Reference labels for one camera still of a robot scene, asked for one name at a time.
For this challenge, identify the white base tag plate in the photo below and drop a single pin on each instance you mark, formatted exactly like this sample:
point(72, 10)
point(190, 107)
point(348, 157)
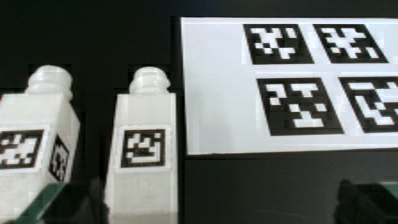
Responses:
point(291, 84)

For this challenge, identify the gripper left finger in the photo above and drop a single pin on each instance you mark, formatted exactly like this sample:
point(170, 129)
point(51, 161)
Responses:
point(69, 204)

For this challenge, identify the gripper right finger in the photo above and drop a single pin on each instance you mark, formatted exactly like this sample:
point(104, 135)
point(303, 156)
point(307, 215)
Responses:
point(367, 203)

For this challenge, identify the white table leg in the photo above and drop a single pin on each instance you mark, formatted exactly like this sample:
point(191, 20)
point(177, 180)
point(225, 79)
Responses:
point(142, 189)
point(40, 129)

